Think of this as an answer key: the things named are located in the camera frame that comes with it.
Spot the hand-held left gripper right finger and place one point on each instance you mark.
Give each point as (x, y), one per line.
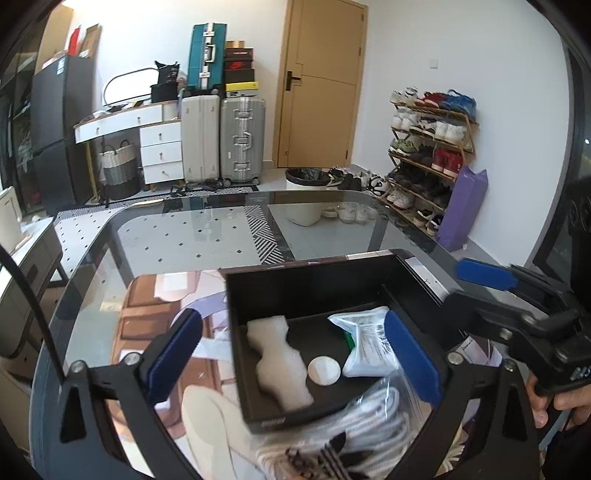
(413, 364)

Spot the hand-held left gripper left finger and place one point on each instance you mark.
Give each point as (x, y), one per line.
(178, 350)

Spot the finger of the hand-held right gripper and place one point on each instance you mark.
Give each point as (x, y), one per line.
(485, 274)
(471, 309)

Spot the black cardboard box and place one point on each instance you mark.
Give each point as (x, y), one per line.
(277, 286)

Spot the person's right hand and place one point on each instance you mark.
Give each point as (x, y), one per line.
(572, 399)

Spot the printed table mat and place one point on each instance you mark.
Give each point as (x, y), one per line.
(138, 323)

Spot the green white plastic packet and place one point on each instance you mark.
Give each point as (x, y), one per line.
(369, 341)

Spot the purple yoga mat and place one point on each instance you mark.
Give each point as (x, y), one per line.
(461, 207)

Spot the white round disc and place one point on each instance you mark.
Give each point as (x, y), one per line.
(324, 370)

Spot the white foam piece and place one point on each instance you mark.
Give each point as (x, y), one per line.
(277, 369)

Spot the black white patterned rug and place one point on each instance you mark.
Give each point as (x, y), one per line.
(184, 230)

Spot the wooden shoe rack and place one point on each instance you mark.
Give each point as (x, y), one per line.
(429, 157)

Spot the shoes on floor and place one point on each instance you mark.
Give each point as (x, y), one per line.
(355, 180)

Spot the white side cabinet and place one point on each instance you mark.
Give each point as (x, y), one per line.
(27, 277)

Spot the grey white woven basket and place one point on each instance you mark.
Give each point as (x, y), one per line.
(119, 175)

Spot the white trash bin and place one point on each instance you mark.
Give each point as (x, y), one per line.
(302, 203)

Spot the white vanity desk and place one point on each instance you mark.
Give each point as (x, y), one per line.
(159, 152)

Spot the white suitcase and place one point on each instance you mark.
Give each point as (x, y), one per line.
(201, 138)

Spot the silver suitcase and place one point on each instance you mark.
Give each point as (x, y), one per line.
(242, 138)

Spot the tan wooden door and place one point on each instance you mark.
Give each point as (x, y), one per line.
(318, 115)

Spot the black fridge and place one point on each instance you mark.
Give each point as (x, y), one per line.
(62, 129)

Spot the black bag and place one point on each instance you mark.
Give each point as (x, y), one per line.
(165, 85)

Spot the dark glass cabinet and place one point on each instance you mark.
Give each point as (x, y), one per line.
(16, 138)

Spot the oval mirror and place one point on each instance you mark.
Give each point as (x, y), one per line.
(129, 87)

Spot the stack of shoe boxes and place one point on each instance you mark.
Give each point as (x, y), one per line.
(239, 69)

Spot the teal suitcase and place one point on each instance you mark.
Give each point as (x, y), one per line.
(205, 55)

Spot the cardboard boxes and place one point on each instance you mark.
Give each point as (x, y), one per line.
(90, 41)

